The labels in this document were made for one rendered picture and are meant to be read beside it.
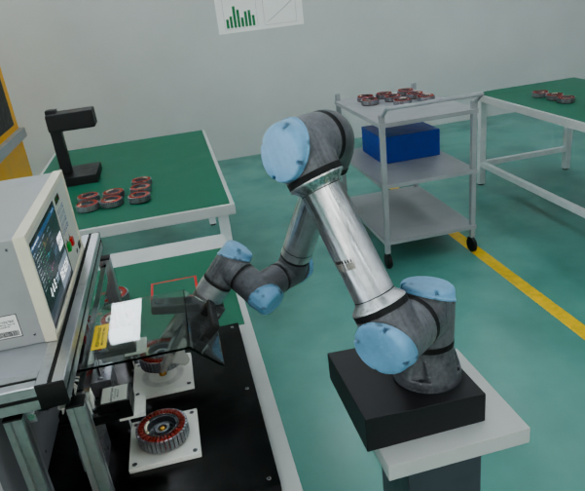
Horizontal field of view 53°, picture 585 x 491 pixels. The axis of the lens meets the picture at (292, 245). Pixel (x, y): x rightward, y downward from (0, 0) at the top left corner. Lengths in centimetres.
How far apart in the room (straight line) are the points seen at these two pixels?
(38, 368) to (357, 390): 65
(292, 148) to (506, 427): 74
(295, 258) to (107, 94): 520
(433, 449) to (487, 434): 12
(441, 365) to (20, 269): 84
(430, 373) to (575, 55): 695
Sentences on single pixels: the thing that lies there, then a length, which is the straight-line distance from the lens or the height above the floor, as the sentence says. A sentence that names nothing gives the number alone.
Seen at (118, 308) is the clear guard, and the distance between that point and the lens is 130.
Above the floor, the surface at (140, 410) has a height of 88.
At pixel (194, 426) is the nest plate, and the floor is 78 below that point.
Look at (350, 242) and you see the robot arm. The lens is 112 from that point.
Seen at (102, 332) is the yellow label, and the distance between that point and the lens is 123.
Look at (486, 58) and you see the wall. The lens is 739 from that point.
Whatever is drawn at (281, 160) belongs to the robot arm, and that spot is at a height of 135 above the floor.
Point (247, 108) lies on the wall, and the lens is 652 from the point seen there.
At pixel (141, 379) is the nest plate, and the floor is 78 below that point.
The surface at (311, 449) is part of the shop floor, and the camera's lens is 241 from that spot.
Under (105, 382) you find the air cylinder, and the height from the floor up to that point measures 82.
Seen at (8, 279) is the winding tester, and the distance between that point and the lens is 110.
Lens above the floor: 164
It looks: 24 degrees down
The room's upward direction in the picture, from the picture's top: 7 degrees counter-clockwise
